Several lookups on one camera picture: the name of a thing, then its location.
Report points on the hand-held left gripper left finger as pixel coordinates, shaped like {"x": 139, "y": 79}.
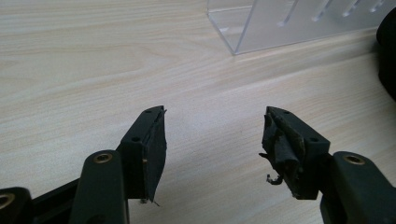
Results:
{"x": 144, "y": 155}

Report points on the black round object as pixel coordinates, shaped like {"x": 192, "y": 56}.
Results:
{"x": 388, "y": 53}

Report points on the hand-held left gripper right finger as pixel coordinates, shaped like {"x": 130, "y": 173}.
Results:
{"x": 295, "y": 155}

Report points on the clear acrylic rack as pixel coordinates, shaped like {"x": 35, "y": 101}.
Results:
{"x": 280, "y": 25}

